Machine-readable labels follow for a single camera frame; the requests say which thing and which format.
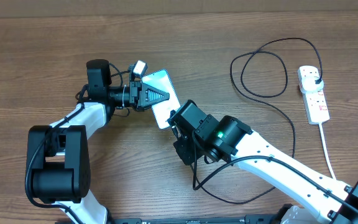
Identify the blue Samsung Galaxy smartphone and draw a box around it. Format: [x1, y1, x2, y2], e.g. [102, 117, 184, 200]
[142, 70, 180, 129]

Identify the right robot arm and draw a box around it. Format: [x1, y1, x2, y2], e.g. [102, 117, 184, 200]
[167, 100, 358, 223]

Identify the white charger plug adapter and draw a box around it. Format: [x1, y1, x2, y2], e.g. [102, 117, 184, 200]
[300, 77, 324, 94]

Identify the white power extension strip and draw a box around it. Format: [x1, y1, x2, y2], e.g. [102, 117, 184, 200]
[297, 65, 330, 124]

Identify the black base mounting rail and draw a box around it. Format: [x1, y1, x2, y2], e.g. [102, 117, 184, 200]
[114, 214, 280, 224]

